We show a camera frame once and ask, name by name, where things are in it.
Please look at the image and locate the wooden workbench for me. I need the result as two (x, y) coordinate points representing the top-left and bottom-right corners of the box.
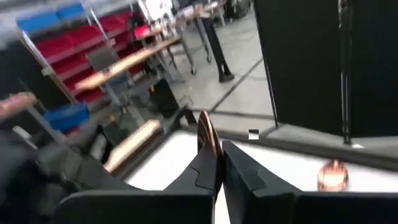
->
(0, 92), (37, 121)
(74, 35), (183, 91)

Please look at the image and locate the blue storage bin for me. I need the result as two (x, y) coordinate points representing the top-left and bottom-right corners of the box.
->
(43, 101), (91, 132)

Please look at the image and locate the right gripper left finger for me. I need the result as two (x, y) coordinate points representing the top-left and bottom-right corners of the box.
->
(164, 144), (224, 200)

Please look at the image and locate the plywood base board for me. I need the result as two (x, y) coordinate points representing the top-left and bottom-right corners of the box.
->
(104, 119), (162, 174)

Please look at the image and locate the black folding partition screen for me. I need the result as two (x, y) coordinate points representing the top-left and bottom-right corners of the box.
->
(253, 0), (398, 146)

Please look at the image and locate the copper spoon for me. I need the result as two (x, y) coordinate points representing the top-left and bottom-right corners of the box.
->
(317, 159), (349, 193)
(197, 110), (223, 162)

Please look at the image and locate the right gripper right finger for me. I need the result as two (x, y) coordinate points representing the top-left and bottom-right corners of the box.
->
(222, 139), (300, 224)

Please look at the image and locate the black computer case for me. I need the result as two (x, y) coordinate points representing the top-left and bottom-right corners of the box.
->
(149, 79), (182, 119)

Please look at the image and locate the shelf rack with bins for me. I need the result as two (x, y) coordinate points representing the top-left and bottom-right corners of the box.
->
(17, 0), (175, 131)

